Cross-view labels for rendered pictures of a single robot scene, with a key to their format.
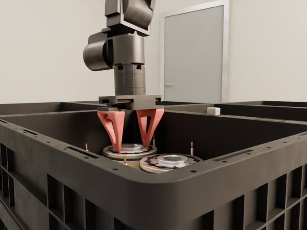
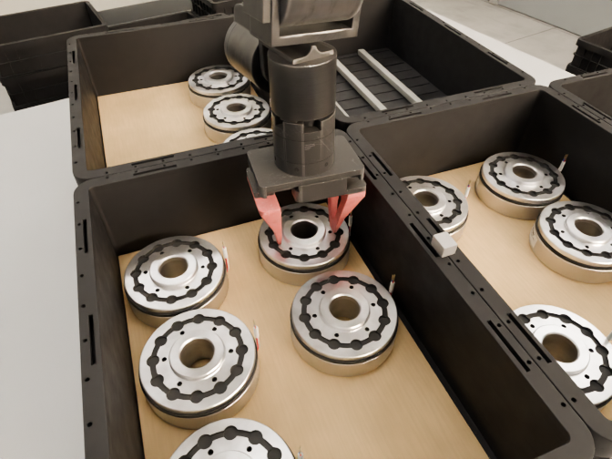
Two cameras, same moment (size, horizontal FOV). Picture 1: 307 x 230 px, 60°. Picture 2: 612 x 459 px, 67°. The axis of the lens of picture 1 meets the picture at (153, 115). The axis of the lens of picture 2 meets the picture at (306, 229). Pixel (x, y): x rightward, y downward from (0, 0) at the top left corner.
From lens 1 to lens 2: 0.30 m
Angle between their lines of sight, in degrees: 43
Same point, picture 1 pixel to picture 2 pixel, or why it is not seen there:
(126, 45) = (289, 87)
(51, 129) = (178, 189)
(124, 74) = (285, 139)
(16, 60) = not seen: outside the picture
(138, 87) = (311, 164)
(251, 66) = not seen: outside the picture
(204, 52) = not seen: outside the picture
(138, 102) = (310, 191)
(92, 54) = (238, 61)
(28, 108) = (182, 34)
